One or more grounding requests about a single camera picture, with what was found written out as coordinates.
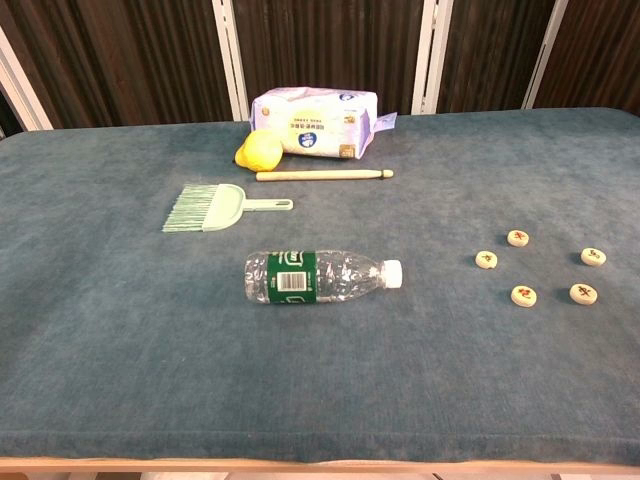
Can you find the white screen frame post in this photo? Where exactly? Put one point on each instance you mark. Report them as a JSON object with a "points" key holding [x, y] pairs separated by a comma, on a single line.
{"points": [[545, 55], [431, 55], [230, 60], [20, 87]]}

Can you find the yellow lemon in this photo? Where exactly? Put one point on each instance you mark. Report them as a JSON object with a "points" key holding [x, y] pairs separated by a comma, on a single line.
{"points": [[260, 150]]}

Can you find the light wooden stick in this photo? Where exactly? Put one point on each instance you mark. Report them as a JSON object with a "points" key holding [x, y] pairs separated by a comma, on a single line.
{"points": [[325, 175]]}

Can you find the white purple tissue pack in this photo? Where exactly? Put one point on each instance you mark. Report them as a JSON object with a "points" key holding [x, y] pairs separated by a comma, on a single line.
{"points": [[310, 120]]}

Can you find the dark wood slat panel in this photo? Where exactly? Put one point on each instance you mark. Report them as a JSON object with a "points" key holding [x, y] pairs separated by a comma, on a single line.
{"points": [[490, 55], [125, 60], [325, 45], [600, 50]]}

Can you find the round wooden chess piece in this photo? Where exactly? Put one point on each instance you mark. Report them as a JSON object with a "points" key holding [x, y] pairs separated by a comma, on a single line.
{"points": [[524, 296], [593, 257], [486, 260], [583, 293], [518, 238]]}

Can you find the mint green hand brush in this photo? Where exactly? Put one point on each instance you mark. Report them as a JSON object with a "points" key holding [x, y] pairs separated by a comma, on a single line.
{"points": [[220, 207]]}

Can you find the blue table cloth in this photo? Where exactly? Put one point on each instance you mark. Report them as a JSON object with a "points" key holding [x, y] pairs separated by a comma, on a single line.
{"points": [[100, 325]]}

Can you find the clear green-label water bottle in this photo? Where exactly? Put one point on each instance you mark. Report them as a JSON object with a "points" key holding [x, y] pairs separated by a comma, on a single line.
{"points": [[325, 277]]}

